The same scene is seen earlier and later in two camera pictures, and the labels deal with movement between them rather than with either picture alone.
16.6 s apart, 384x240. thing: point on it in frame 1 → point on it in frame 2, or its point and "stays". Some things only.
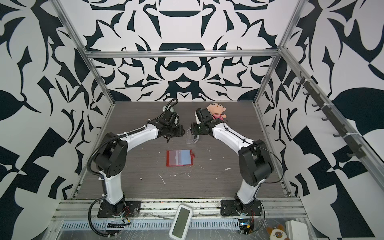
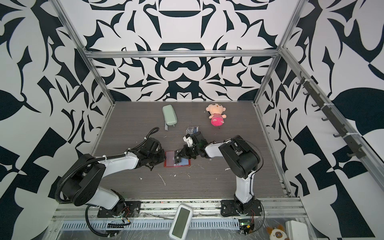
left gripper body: [175, 131] → [157, 159]
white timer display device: [180, 222] stays
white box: [296, 230] stays
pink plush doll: [216, 110] stays
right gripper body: [198, 129] → [192, 152]
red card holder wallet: [178, 157] stays
